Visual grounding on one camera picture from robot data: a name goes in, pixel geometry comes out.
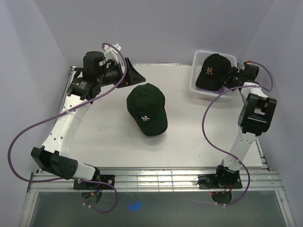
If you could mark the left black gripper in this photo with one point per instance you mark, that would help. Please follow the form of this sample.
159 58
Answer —
132 77

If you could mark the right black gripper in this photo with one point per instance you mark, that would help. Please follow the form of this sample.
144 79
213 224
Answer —
234 71

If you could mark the green NY baseball cap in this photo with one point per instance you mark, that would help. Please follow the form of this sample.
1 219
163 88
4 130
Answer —
146 105

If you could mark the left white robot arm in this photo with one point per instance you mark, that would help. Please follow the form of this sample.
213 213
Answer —
53 155

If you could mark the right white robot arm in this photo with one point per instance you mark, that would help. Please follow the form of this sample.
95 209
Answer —
255 118

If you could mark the purple baseball cap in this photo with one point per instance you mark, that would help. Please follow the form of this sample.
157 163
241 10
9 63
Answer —
221 90

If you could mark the black gold R cap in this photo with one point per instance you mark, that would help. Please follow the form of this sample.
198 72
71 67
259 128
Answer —
213 73

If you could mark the white plastic basket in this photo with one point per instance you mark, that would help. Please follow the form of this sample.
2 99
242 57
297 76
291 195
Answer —
197 63

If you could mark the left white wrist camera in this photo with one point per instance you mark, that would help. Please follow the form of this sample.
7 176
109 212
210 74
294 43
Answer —
110 54

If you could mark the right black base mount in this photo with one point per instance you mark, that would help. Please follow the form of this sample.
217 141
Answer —
210 181

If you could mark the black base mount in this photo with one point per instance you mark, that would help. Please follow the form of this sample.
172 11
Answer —
210 181
109 179

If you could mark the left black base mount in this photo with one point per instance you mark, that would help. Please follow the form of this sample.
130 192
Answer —
109 179

